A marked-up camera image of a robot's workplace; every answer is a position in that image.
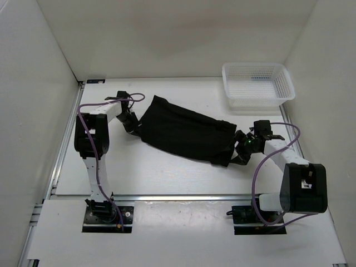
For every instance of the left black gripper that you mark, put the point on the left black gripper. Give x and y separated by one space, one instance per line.
136 131

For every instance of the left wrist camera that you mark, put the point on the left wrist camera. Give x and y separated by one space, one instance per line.
121 95

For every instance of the black shorts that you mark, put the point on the black shorts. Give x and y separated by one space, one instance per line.
186 133

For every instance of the left aluminium frame rail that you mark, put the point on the left aluminium frame rail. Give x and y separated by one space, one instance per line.
52 180

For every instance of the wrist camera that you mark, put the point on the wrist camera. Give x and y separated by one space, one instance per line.
121 95
262 130

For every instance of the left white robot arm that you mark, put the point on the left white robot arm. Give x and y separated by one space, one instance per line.
92 141

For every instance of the front aluminium frame rail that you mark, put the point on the front aluminium frame rail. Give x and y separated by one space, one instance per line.
181 197

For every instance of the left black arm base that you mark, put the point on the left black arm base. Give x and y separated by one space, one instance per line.
102 217

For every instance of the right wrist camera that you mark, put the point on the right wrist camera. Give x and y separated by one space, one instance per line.
262 130

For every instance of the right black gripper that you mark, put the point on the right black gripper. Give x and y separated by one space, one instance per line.
241 137

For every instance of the aluminium frame rail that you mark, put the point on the aluminium frame rail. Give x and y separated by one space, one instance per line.
181 197
292 133
52 180

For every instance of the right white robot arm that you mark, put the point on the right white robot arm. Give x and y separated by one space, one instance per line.
304 184

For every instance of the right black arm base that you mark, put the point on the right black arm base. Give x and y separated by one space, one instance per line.
246 222

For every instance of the right aluminium frame rail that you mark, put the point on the right aluminium frame rail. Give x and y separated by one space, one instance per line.
292 133

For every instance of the white plastic mesh basket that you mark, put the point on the white plastic mesh basket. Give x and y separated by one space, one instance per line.
255 85

